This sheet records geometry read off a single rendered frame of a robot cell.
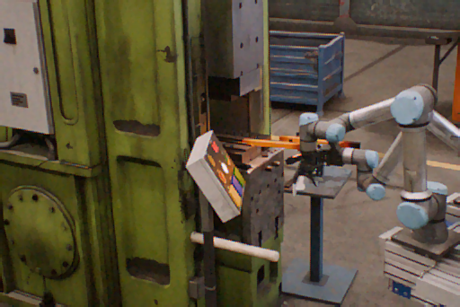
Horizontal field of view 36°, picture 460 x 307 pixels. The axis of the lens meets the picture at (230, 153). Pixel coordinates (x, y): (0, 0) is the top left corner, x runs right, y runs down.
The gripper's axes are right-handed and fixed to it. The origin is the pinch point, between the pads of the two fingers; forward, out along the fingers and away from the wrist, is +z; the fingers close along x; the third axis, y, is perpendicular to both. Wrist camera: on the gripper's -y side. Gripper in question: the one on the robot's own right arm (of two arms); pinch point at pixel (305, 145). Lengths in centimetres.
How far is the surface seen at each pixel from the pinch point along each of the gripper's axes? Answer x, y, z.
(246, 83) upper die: -5.5, -29.7, 26.7
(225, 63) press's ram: -17, -42, 31
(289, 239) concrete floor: 87, 103, 53
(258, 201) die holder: -8.2, 29.3, 22.1
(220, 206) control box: -71, 2, 5
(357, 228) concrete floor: 122, 104, 19
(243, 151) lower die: -8.1, 3.6, 28.7
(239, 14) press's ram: -10, -63, 26
